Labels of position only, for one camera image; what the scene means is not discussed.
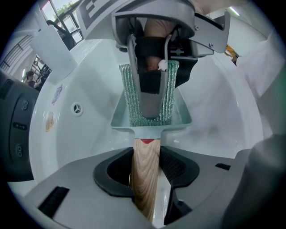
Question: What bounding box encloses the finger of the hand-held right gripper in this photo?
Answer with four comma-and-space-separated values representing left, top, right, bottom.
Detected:
176, 58, 198, 89
127, 34, 172, 119

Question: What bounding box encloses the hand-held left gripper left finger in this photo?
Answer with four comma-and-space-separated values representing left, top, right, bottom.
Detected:
22, 146, 155, 229

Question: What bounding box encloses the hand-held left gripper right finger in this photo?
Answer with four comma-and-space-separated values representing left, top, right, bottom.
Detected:
160, 145, 235, 229

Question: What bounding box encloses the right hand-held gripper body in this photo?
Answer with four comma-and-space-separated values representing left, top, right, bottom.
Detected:
76, 0, 231, 60

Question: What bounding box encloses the green scrubbing sponge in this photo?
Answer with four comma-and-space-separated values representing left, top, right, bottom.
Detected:
118, 59, 181, 127

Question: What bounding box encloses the person's right hand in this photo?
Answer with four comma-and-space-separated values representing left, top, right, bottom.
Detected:
144, 17, 177, 72

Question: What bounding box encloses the white ceramic sink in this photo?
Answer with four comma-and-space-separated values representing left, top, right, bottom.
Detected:
6, 38, 280, 202

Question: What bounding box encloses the yellow shield sticker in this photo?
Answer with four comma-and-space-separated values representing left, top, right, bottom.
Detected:
45, 111, 55, 132

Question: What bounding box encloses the blue white crest sticker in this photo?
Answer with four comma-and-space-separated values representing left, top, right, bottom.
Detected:
51, 84, 63, 106

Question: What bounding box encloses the white curved faucet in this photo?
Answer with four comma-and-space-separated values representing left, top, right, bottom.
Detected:
30, 24, 78, 85

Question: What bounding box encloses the dark framed window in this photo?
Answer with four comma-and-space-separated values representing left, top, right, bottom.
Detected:
41, 0, 84, 45

